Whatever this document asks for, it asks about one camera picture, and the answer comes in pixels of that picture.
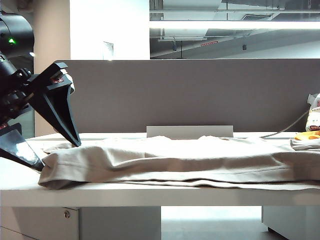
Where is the grey cable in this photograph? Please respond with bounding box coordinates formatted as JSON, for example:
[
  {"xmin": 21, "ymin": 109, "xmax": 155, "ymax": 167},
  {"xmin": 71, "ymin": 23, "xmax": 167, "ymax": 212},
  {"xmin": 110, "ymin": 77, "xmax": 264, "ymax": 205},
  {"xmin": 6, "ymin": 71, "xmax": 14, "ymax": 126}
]
[{"xmin": 259, "ymin": 109, "xmax": 311, "ymax": 139}]

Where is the white cabinet with caster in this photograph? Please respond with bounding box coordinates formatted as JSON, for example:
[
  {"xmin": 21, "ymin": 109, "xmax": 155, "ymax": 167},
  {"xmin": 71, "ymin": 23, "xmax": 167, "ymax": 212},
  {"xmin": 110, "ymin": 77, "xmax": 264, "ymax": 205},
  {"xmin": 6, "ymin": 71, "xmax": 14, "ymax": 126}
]
[{"xmin": 261, "ymin": 206, "xmax": 320, "ymax": 240}]

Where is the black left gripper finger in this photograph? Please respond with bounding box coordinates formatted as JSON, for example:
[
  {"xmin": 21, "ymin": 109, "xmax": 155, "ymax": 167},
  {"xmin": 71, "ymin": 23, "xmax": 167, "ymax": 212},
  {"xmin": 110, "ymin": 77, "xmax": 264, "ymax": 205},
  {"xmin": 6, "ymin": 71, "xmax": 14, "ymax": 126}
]
[
  {"xmin": 29, "ymin": 81, "xmax": 83, "ymax": 148},
  {"xmin": 0, "ymin": 122, "xmax": 46, "ymax": 174}
]

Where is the white printed snack bag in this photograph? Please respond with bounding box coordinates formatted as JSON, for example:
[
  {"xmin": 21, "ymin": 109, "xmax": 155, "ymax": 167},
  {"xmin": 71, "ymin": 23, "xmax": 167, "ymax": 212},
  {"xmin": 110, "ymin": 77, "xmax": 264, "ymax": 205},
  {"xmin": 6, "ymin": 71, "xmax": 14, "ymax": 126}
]
[{"xmin": 305, "ymin": 92, "xmax": 320, "ymax": 133}]

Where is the dark glass door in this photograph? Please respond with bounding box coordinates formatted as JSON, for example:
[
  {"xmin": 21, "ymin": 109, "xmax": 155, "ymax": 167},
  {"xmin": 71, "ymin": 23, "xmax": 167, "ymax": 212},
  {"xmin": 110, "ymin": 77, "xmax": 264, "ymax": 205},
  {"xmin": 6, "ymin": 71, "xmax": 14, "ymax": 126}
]
[{"xmin": 21, "ymin": 53, "xmax": 35, "ymax": 139}]

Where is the yellow cloth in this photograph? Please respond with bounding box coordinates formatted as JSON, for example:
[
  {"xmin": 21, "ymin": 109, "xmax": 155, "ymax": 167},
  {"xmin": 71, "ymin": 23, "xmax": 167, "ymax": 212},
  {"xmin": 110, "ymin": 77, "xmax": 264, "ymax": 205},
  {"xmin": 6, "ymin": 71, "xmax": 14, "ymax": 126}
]
[{"xmin": 293, "ymin": 131, "xmax": 320, "ymax": 141}]

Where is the white wall notice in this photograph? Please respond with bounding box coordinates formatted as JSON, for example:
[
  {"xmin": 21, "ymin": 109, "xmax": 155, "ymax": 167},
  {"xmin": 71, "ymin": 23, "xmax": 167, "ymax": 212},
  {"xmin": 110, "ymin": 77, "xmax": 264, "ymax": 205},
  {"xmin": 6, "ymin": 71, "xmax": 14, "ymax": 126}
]
[{"xmin": 102, "ymin": 41, "xmax": 115, "ymax": 61}]

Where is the beige T-shirt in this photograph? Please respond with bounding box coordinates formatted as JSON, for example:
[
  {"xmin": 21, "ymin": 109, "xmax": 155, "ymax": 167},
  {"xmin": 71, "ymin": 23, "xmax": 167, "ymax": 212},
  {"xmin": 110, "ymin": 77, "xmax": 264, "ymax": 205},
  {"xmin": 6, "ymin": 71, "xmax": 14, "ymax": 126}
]
[{"xmin": 37, "ymin": 134, "xmax": 320, "ymax": 191}]

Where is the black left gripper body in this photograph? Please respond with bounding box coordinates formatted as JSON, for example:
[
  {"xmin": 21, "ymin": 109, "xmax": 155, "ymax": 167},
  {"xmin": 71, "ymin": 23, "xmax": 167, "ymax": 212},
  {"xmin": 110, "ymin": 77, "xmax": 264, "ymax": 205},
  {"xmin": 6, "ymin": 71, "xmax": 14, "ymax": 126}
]
[{"xmin": 0, "ymin": 62, "xmax": 69, "ymax": 126}]

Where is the white ceiling light strip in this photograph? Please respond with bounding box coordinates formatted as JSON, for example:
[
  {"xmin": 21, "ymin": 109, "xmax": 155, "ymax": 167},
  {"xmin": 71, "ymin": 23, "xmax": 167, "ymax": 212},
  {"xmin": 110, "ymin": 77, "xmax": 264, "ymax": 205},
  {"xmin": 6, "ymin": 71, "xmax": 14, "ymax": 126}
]
[{"xmin": 149, "ymin": 21, "xmax": 320, "ymax": 30}]

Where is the ceiling air vent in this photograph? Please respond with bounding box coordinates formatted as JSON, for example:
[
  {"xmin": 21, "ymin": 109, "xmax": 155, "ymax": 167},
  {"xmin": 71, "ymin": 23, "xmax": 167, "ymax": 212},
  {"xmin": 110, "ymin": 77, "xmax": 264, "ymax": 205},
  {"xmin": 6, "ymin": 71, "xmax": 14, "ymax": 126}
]
[{"xmin": 241, "ymin": 13, "xmax": 273, "ymax": 21}]

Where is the grey partition bracket plate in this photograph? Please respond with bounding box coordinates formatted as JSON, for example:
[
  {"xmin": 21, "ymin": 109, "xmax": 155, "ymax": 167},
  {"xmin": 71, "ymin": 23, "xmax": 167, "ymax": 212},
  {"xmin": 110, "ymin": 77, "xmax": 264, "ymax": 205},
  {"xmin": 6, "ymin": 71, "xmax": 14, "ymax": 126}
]
[{"xmin": 146, "ymin": 125, "xmax": 235, "ymax": 139}]

